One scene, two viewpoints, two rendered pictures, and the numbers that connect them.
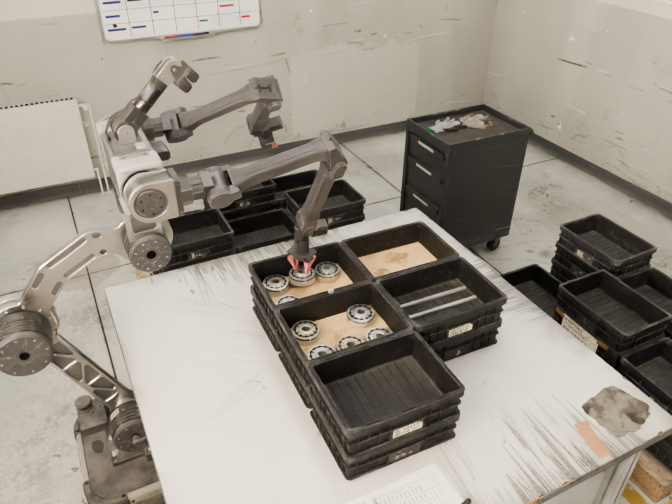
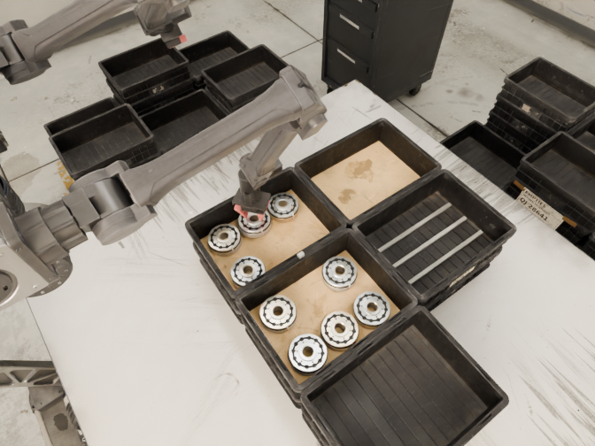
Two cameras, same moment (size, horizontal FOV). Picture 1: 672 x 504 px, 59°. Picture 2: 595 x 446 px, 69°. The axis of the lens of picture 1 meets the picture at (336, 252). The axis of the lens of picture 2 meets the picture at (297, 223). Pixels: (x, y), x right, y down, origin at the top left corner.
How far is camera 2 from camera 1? 1.13 m
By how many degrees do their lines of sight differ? 22
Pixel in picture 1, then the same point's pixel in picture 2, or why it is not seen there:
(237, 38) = not seen: outside the picture
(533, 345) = (528, 260)
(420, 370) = (429, 349)
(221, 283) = (154, 226)
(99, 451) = (64, 427)
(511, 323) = not seen: hidden behind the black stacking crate
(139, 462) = not seen: hidden behind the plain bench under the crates
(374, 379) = (378, 374)
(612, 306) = (570, 171)
